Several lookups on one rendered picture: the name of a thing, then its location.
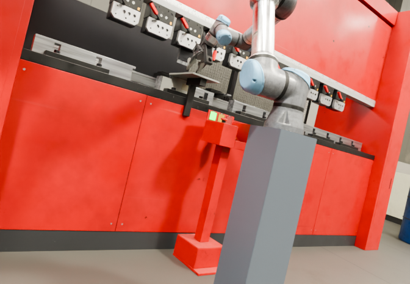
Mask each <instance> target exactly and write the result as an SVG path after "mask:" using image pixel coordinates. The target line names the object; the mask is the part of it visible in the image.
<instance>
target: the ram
mask: <svg viewBox="0 0 410 284"><path fill-rule="evenodd" d="M152 1H154V2H156V3H158V4H160V5H162V6H164V7H166V8H168V9H170V10H172V11H174V12H176V14H175V17H176V18H178V17H180V16H185V17H187V18H189V19H191V20H193V21H196V22H197V23H199V24H202V25H203V26H204V27H203V30H207V29H210V28H211V27H212V25H213V24H210V23H208V22H207V21H204V20H202V19H201V18H198V17H197V16H195V15H192V14H191V13H188V12H186V11H184V10H182V9H180V8H178V7H176V6H174V5H172V4H170V3H168V2H166V1H164V0H143V2H144V3H146V4H148V3H150V2H152ZM176 1H178V2H180V3H182V4H184V5H186V6H188V7H190V8H192V9H194V10H196V11H198V12H200V13H202V14H204V15H206V16H208V17H210V18H212V19H214V20H216V19H217V18H218V16H219V15H224V16H226V17H227V18H228V19H229V20H230V21H231V23H230V25H229V27H230V28H231V29H233V30H235V31H237V32H239V33H241V34H243V33H244V32H245V31H246V30H247V29H248V28H250V27H251V26H252V25H253V10H252V9H251V7H250V0H176ZM391 32H392V28H391V27H390V26H389V25H388V24H386V23H385V22H384V21H383V20H382V19H380V18H379V17H378V16H376V15H375V14H374V13H373V12H372V11H371V10H369V9H368V8H366V6H365V5H363V4H362V3H361V2H359V1H358V0H297V5H296V7H295V10H294V11H293V13H292V14H291V16H289V17H288V18H287V19H286V20H281V21H280V22H279V23H278V24H276V25H275V49H274V50H275V51H277V52H279V53H281V54H283V55H285V56H287V57H289V58H291V59H293V60H295V61H297V62H299V63H301V64H303V65H305V66H307V67H309V68H311V69H313V70H315V71H317V72H319V73H321V74H323V75H325V76H327V77H329V78H331V79H333V80H335V81H337V82H339V83H341V84H343V85H345V86H347V87H349V88H351V89H353V90H355V91H357V92H359V93H361V94H363V95H365V96H367V97H369V98H371V99H373V100H375V101H376V98H377V94H378V89H379V84H380V80H381V76H382V72H383V67H384V63H385V59H386V54H387V49H388V46H389V40H390V36H391ZM274 56H275V57H276V58H277V59H278V62H281V63H283V64H285V65H287V66H289V67H290V68H294V69H298V70H301V71H303V72H305V73H306V74H308V75H309V76H310V77H312V78H314V79H316V80H318V81H320V83H325V84H327V85H329V86H331V87H333V88H334V90H340V91H341V92H343V93H346V94H347V98H349V99H351V100H353V101H355V102H357V103H359V104H361V105H364V106H366V107H375V104H373V103H371V102H369V101H367V100H365V99H363V98H361V97H359V96H357V95H355V94H353V93H351V92H349V91H347V90H345V89H343V88H341V87H339V86H337V85H335V84H333V83H331V82H329V81H327V80H324V79H322V78H320V77H318V76H316V75H314V74H312V73H310V72H308V71H306V70H304V69H302V68H300V67H298V66H296V65H294V64H292V63H290V62H288V61H286V60H284V59H282V58H280V57H278V56H276V55H274Z"/></svg>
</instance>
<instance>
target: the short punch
mask: <svg viewBox="0 0 410 284"><path fill-rule="evenodd" d="M192 56H193V51H191V50H188V49H186V48H183V47H179V51H178V56H177V63H180V64H183V65H186V66H187V65H188V62H187V60H188V58H191V57H192Z"/></svg>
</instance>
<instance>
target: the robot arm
mask: <svg viewBox="0 0 410 284"><path fill-rule="evenodd" d="M296 5H297V0H250V7H251V9H252V10H253V25H252V26H251V27H250V28H248V29H247V30H246V31H245V32H244V33H243V34H241V33H238V32H235V31H232V30H230V29H228V27H229V25H230V23H231V21H230V20H229V19H228V18H227V17H226V16H224V15H219V16H218V18H217V19H216V20H215V22H214V24H213V25H212V27H211V28H210V29H209V32H208V33H207V34H206V36H204V37H203V38H204V40H203V42H202V43H201V44H196V45H195V47H194V48H193V49H192V51H193V56H192V57H191V58H188V60H187V62H188V65H187V68H186V70H189V69H190V67H192V65H193V64H195V63H196V59H197V60H200V61H201V62H198V69H197V71H196V72H195V73H198V72H199V71H201V70H202V69H203V68H204V67H205V66H206V65H212V64H213V57H212V47H214V46H215V45H216V44H217V43H219V44H220V45H221V46H227V45H230V46H233V47H236V48H239V49H242V50H244V51H248V52H251V56H250V57H249V58H248V59H247V60H246V61H245V62H244V64H243V65H242V67H241V72H240V77H239V80H240V85H241V88H242V89H243V90H244V91H246V92H248V93H250V94H252V95H257V96H261V97H264V98H268V99H270V100H274V103H273V107H272V110H271V112H270V113H269V115H268V117H267V119H266V121H265V122H264V127H270V128H278V129H284V130H286V131H290V132H293V133H297V134H301V135H303V134H304V129H303V113H304V108H305V105H306V100H307V97H308V91H309V89H310V82H311V79H310V77H309V75H308V74H306V73H305V72H303V71H301V70H298V69H294V68H290V67H285V68H283V69H279V68H278V59H277V58H276V57H275V56H274V49H275V25H276V24H278V23H279V22H280V21H281V20H286V19H287V18H288V17H289V16H291V14H292V13H293V11H294V10H295V7H296Z"/></svg>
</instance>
